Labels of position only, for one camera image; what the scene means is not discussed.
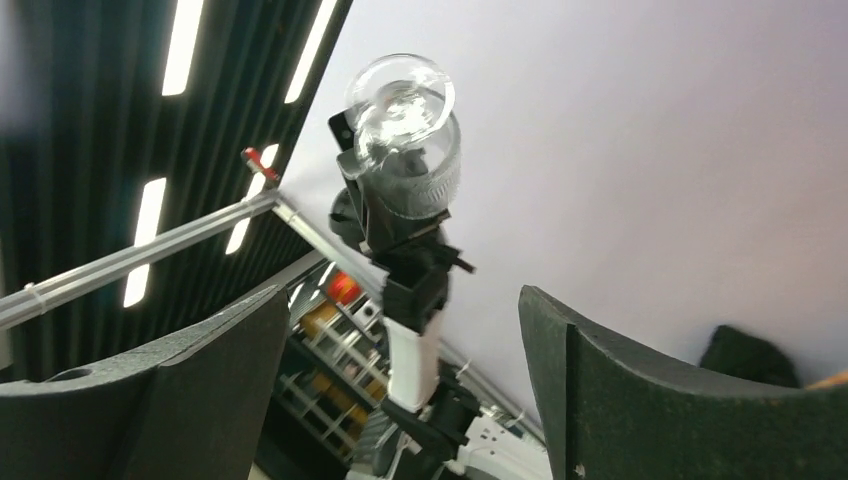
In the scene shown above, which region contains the wine glass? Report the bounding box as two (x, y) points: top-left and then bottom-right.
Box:
(346, 53), (461, 220)

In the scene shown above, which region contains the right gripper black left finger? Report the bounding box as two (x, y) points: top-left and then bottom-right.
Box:
(1, 285), (289, 479)

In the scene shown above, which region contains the black cloth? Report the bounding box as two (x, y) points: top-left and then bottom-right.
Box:
(698, 325), (801, 388)

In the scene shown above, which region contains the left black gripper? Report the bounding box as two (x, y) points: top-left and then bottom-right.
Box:
(328, 110), (476, 332)

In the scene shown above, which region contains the storage shelf with boxes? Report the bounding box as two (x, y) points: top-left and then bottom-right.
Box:
(274, 260), (388, 464)

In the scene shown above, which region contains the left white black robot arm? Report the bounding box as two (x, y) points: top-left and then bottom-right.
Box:
(329, 111), (551, 479)

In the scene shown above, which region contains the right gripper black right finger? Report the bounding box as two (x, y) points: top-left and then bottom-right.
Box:
(518, 285), (847, 479)

